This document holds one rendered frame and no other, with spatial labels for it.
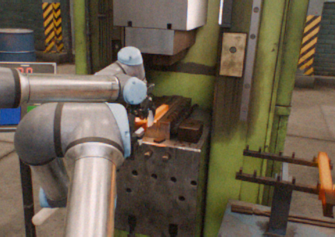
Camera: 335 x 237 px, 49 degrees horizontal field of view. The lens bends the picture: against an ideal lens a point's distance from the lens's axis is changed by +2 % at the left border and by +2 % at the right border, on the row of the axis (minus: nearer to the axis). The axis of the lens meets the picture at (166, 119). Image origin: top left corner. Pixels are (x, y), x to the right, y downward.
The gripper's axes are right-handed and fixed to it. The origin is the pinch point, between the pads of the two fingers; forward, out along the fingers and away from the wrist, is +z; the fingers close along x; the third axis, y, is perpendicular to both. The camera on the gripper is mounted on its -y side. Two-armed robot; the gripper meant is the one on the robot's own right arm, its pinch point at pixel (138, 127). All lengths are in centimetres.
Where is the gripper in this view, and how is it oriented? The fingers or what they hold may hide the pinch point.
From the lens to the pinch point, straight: 134.4
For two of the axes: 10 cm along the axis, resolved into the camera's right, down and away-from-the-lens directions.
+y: -0.4, 9.5, 3.0
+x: 9.6, 1.2, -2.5
